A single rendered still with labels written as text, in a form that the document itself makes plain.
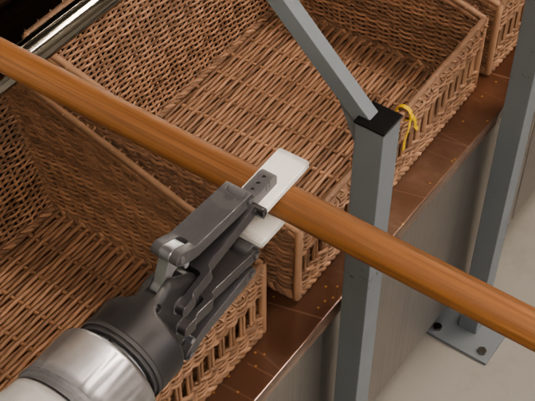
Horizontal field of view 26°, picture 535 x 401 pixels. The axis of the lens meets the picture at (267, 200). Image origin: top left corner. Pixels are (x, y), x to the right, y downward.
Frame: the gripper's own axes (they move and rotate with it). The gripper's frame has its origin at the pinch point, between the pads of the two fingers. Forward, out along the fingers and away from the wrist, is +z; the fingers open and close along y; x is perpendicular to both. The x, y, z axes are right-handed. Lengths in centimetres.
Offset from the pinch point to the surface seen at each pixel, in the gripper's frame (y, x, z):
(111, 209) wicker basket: 53, -45, 25
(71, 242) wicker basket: 60, -50, 21
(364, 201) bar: 36, -9, 33
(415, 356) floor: 119, -13, 70
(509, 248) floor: 119, -11, 106
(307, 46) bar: 16.8, -18.4, 34.4
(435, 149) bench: 61, -15, 69
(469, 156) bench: 65, -12, 75
